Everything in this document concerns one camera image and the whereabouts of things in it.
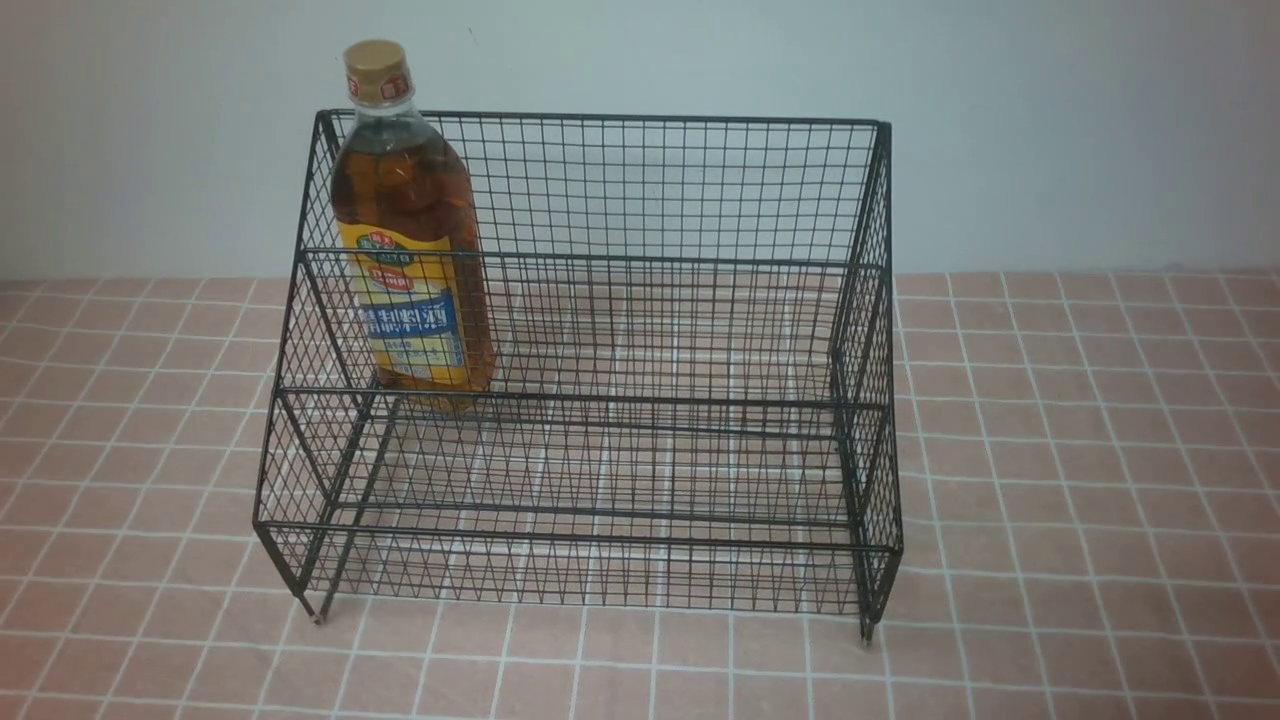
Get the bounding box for amber cooking wine bottle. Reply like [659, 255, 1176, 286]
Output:
[330, 38, 497, 413]

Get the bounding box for black wire mesh rack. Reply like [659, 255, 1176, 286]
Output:
[252, 109, 904, 644]

